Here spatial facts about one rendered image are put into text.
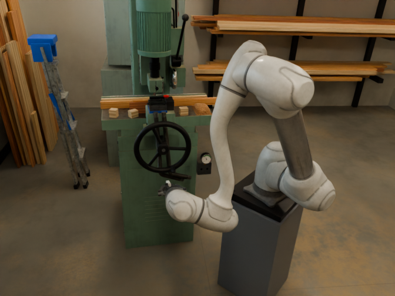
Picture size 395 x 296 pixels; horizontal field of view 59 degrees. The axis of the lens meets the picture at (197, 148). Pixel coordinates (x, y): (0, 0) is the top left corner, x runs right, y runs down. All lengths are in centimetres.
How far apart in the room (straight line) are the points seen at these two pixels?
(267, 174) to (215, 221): 41
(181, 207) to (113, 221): 137
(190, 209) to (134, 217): 96
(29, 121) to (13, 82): 35
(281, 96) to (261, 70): 11
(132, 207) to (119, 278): 41
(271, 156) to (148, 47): 82
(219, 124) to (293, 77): 32
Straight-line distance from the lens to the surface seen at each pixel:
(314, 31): 405
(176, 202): 126
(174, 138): 193
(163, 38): 184
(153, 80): 192
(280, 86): 107
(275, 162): 161
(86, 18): 427
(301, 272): 233
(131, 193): 209
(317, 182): 150
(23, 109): 319
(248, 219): 174
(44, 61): 258
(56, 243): 250
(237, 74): 119
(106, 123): 187
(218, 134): 124
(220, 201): 133
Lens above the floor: 163
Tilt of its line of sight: 28 degrees down
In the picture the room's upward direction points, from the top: 3 degrees clockwise
